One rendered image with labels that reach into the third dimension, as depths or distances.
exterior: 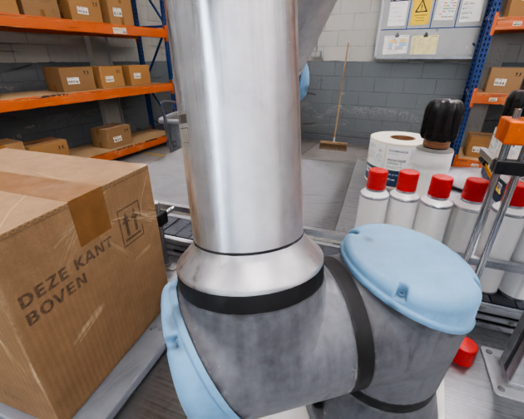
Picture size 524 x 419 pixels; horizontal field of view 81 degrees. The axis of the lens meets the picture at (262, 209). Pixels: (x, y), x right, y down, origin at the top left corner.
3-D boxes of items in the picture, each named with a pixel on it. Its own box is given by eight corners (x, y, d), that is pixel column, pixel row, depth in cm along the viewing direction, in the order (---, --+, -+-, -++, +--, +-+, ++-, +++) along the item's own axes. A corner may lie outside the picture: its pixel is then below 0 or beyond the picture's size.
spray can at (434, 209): (435, 276, 60) (466, 177, 51) (422, 287, 58) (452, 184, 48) (410, 263, 64) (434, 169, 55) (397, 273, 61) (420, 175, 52)
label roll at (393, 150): (365, 186, 102) (372, 143, 96) (363, 167, 120) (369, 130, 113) (432, 192, 98) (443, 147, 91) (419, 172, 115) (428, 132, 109)
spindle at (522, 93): (505, 179, 105) (538, 89, 92) (514, 188, 97) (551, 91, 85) (475, 175, 108) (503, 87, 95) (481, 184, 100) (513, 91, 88)
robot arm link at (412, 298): (473, 389, 29) (540, 283, 22) (344, 427, 26) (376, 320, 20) (396, 297, 39) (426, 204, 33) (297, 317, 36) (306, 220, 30)
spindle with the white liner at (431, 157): (434, 209, 86) (465, 97, 73) (438, 224, 79) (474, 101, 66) (399, 205, 89) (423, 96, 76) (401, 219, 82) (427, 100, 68)
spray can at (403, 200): (395, 258, 66) (417, 166, 57) (407, 273, 61) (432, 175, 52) (371, 259, 65) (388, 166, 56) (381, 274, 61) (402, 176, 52)
